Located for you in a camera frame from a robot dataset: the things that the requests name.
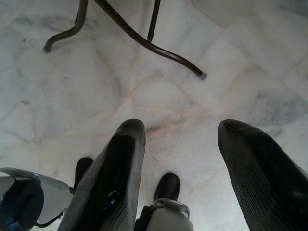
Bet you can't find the black robot left foot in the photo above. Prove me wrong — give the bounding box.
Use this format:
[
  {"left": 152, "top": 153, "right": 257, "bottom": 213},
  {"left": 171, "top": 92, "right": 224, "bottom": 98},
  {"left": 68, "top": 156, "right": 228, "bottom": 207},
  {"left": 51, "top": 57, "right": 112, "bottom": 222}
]
[{"left": 75, "top": 157, "right": 94, "bottom": 191}]

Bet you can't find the black robot right foot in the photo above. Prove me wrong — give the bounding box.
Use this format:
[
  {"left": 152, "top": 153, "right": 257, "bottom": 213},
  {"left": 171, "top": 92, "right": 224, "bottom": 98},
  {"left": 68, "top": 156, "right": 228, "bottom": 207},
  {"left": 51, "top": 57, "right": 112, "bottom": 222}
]
[{"left": 154, "top": 172, "right": 181, "bottom": 201}]

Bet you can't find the straight brown metal table strut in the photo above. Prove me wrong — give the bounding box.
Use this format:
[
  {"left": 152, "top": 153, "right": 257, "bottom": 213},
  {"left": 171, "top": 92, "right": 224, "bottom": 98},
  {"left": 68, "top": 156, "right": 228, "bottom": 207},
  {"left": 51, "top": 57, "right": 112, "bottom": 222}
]
[{"left": 147, "top": 0, "right": 161, "bottom": 41}]

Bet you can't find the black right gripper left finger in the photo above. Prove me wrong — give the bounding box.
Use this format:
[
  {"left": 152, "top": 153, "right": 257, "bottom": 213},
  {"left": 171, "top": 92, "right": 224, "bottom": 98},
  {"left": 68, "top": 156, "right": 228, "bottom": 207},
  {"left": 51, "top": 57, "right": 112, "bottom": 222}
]
[{"left": 57, "top": 118, "right": 146, "bottom": 231}]

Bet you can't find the grey robot right leg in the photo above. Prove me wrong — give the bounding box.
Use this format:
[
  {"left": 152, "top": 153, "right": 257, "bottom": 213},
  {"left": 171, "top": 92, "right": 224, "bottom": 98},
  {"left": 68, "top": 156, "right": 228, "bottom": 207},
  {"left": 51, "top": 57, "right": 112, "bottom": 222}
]
[{"left": 136, "top": 197, "right": 194, "bottom": 231}]

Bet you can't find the curved brown metal table leg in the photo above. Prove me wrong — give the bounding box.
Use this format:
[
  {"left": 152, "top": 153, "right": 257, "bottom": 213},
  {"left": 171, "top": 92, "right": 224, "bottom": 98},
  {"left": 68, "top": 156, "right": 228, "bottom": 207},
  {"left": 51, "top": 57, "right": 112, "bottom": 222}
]
[
  {"left": 92, "top": 0, "right": 207, "bottom": 80},
  {"left": 42, "top": 0, "right": 88, "bottom": 53}
]

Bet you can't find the grey robot left leg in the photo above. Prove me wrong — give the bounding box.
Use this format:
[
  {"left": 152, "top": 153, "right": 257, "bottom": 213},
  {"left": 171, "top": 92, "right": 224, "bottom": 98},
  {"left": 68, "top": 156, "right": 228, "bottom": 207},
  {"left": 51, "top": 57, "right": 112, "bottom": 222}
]
[{"left": 0, "top": 167, "right": 74, "bottom": 231}]

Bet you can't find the grey robot leg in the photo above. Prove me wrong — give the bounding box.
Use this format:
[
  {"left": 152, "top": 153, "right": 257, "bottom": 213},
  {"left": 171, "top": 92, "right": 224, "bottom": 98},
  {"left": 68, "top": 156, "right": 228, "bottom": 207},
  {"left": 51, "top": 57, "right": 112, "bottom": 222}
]
[
  {"left": 0, "top": 167, "right": 74, "bottom": 231},
  {"left": 136, "top": 197, "right": 194, "bottom": 231}
]

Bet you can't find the black robot foot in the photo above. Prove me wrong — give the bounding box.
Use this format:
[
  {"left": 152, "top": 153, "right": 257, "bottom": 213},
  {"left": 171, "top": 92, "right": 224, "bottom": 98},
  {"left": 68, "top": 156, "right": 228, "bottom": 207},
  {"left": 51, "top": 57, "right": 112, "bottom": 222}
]
[
  {"left": 75, "top": 157, "right": 94, "bottom": 191},
  {"left": 154, "top": 172, "right": 181, "bottom": 201}
]

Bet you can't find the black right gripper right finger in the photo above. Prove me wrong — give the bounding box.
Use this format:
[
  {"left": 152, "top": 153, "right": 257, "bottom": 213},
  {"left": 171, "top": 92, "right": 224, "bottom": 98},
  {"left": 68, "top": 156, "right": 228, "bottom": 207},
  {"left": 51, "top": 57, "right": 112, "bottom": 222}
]
[{"left": 217, "top": 118, "right": 308, "bottom": 231}]

